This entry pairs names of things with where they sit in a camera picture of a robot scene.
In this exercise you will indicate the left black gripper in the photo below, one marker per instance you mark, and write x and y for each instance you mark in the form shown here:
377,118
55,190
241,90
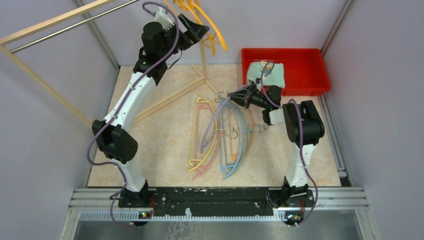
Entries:
197,31

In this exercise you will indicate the white cable duct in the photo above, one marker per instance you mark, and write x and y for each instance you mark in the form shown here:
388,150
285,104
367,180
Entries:
140,216

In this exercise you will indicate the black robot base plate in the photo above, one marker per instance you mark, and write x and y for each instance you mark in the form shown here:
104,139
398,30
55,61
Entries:
214,201

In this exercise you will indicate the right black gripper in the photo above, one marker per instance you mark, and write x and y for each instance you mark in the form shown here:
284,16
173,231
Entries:
247,93

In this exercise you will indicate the metal hanging rod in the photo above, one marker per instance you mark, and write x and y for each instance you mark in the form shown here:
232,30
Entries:
84,9

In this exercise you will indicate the red plastic bin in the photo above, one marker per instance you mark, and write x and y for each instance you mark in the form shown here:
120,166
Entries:
305,72

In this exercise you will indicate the orange wire hanger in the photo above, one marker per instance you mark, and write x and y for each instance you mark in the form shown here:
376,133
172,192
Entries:
246,131

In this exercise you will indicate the orange plastic hanger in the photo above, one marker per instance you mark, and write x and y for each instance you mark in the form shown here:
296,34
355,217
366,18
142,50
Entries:
172,6
193,10

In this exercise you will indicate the purple wire hanger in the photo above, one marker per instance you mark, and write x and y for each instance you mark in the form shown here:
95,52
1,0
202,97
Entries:
222,104

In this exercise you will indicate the light green folded garment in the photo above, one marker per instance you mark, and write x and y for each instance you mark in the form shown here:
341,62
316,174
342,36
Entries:
273,74

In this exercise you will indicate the aluminium frame rail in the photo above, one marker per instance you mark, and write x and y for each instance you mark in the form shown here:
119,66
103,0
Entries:
328,198

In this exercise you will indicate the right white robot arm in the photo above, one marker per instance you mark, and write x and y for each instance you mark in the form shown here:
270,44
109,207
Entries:
304,128

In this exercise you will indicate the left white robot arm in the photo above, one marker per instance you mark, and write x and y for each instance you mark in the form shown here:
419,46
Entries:
112,133

